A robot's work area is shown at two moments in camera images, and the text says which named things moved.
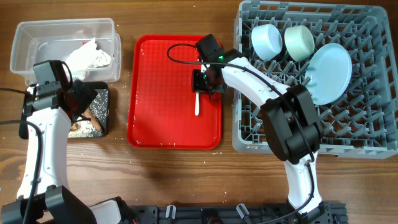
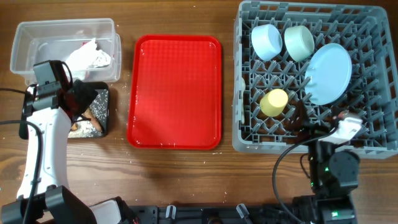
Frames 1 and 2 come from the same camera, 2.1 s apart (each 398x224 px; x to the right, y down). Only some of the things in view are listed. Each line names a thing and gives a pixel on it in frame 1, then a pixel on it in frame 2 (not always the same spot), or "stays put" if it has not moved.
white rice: (99, 107) stays put
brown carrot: (88, 113) stays put
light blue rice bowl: (266, 41) stays put
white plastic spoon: (197, 104) to (242, 89)
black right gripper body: (202, 82) to (313, 129)
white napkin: (87, 56) stays put
